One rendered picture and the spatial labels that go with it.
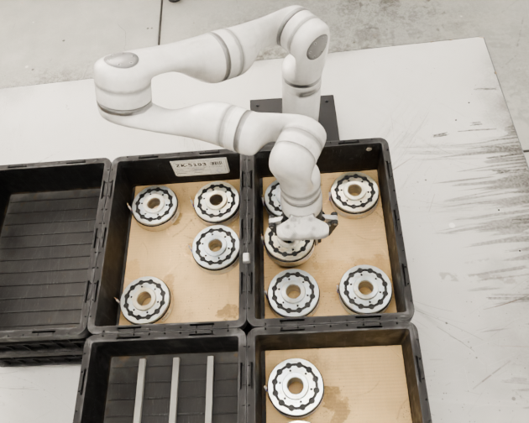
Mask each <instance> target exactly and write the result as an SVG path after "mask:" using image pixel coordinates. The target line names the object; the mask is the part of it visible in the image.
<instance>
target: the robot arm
mask: <svg viewBox="0 0 529 423"><path fill-rule="evenodd" d="M329 40H330V30H329V27H328V26H327V25H326V24H325V23H324V22H323V21H322V20H321V19H320V18H318V17H317V16H316V15H314V14H313V13H311V12H310V11H309V10H308V9H306V8H304V7H302V6H300V5H293V6H289V7H286V8H282V9H281V10H278V11H276V12H274V13H271V14H269V15H266V16H264V17H262V18H258V19H255V20H253V21H249V22H247V23H242V24H239V25H236V26H233V27H229V28H225V29H219V30H215V31H212V32H209V33H205V34H201V35H198V36H195V37H192V38H189V39H183V40H180V41H176V42H173V43H168V44H161V45H156V46H150V47H144V48H139V49H134V50H125V51H120V52H116V53H112V54H110V55H105V56H103V57H102V58H100V59H99V60H98V61H97V62H96V63H95V65H94V67H93V76H94V85H95V93H96V99H97V109H98V111H99V113H100V115H101V116H102V117H103V118H104V119H105V120H107V121H109V122H110V123H114V124H117V125H120V126H124V127H127V128H136V129H141V130H145V131H150V132H155V133H164V134H170V135H175V136H181V137H186V138H194V139H197V140H201V141H204V142H207V143H210V144H215V145H217V146H219V147H222V148H225V149H229V150H232V151H234V152H237V153H240V154H244V155H248V156H251V155H254V154H256V153H258V152H259V151H260V149H261V148H262V147H263V146H264V145H266V144H267V143H269V142H276V143H275V146H274V148H273V149H272V151H271V153H270V159H269V167H270V171H271V173H272V174H273V175H274V177H275V178H276V179H277V180H278V182H279V183H280V203H281V209H282V213H281V215H280V217H275V216H274V215H269V229H270V230H271V231H272V232H273V233H274V234H275V235H276V236H277V237H278V239H280V240H283V241H288V243H292V242H294V241H298V240H315V246H317V245H318V244H319V243H320V242H321V241H322V239H323V238H326V237H328V236H330V235H331V233H332V232H333V230H334V229H335V228H336V226H337V225H338V213H337V212H335V211H334V212H332V213H331V214H330V215H326V214H325V213H324V211H323V210H322V190H321V176H320V171H319V169H318V167H317V165H316V162H317V160H318V158H319V156H320V153H321V152H322V149H323V147H324V145H325V143H326V139H327V135H326V132H325V129H324V128H323V126H322V125H321V124H320V123H319V122H318V118H319V107H320V96H321V85H322V71H323V68H324V66H325V64H326V61H327V52H328V46H329ZM272 45H279V46H281V47H282V48H283V49H284V50H286V51H287V52H288V53H289V55H287V56H286V57H285V58H284V60H283V62H282V67H281V78H282V113H270V112H254V111H251V110H249V109H246V108H243V107H238V106H235V105H233V104H230V103H226V102H202V103H198V104H196V105H192V106H189V107H183V108H179V109H168V108H164V107H160V106H158V105H156V104H154V103H152V88H151V79H152V78H153V77H154V76H157V75H160V74H164V73H168V72H178V73H181V74H183V75H186V76H189V77H190V78H193V79H195V80H198V81H201V82H205V83H208V84H216V83H220V82H223V81H227V80H230V79H233V78H235V77H238V76H241V75H242V74H244V73H245V72H246V71H247V70H248V69H249V68H250V67H251V66H252V64H253V63H254V61H255V59H256V57H257V55H258V53H259V52H260V50H262V49H264V48H266V47H269V46H272Z"/></svg>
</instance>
